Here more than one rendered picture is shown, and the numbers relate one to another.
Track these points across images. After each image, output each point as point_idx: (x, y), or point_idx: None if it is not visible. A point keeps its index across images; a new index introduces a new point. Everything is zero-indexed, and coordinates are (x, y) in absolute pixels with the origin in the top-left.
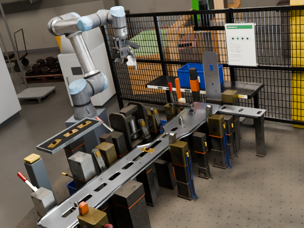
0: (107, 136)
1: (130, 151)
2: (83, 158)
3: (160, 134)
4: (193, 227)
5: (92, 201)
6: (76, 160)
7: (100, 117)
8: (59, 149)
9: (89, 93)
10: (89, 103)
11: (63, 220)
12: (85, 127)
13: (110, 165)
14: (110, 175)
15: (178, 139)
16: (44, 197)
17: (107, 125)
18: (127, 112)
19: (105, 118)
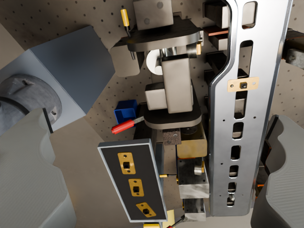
0: (180, 137)
1: (212, 104)
2: (204, 191)
3: (233, 19)
4: (299, 76)
5: (243, 186)
6: (198, 197)
7: (61, 77)
8: (166, 209)
9: (5, 122)
10: (30, 111)
11: (235, 208)
12: (140, 167)
13: (211, 143)
14: (227, 154)
15: (290, 11)
16: (204, 218)
17: (61, 48)
18: (192, 102)
19: (53, 55)
